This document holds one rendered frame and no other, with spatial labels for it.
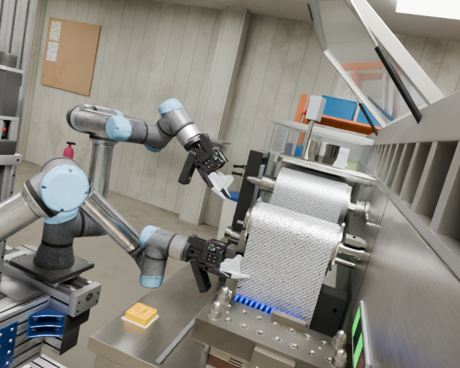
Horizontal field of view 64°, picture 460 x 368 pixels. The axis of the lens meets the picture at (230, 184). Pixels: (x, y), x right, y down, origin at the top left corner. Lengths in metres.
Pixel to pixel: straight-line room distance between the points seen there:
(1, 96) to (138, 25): 4.87
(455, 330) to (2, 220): 0.97
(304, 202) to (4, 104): 1.02
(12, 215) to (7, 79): 0.48
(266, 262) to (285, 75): 4.09
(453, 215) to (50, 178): 0.86
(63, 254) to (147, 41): 4.71
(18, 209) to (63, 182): 0.13
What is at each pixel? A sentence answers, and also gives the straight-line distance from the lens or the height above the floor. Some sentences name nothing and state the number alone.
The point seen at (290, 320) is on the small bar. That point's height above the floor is 1.05.
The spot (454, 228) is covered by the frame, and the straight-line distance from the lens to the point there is 0.54.
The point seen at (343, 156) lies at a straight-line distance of 2.07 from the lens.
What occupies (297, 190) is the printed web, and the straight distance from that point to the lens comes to 1.29.
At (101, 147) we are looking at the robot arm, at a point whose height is 1.31.
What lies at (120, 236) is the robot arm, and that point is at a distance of 1.28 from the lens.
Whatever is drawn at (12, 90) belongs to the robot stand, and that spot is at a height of 1.46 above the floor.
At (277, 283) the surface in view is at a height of 1.11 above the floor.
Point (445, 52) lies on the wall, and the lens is 5.00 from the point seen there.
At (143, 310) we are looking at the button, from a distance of 1.20.
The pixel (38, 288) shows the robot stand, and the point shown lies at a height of 0.73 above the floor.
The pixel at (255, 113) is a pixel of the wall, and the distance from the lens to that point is 5.07.
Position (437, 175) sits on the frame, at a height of 1.52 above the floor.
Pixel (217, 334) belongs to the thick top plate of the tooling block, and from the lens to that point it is 1.01.
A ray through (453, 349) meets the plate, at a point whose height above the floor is 1.40.
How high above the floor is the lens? 1.54
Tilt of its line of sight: 10 degrees down
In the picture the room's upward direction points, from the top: 14 degrees clockwise
